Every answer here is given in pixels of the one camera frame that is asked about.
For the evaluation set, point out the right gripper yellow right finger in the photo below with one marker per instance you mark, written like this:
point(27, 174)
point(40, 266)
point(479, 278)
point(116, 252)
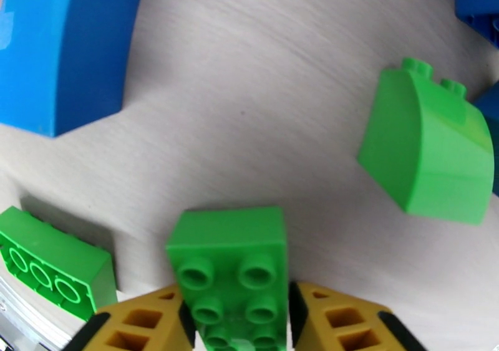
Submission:
point(343, 322)

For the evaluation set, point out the curved green lego brick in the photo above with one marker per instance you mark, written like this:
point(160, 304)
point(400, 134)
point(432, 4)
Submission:
point(421, 147)

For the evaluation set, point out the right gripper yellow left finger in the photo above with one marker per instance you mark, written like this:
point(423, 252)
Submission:
point(136, 318)

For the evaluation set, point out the curved blue lego brick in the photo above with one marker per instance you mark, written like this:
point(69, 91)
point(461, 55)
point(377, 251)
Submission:
point(66, 50)

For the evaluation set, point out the long green lego brick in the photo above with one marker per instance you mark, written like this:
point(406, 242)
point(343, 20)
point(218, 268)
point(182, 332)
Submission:
point(58, 252)

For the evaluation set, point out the long blue lego brick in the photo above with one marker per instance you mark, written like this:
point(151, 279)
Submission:
point(493, 127)

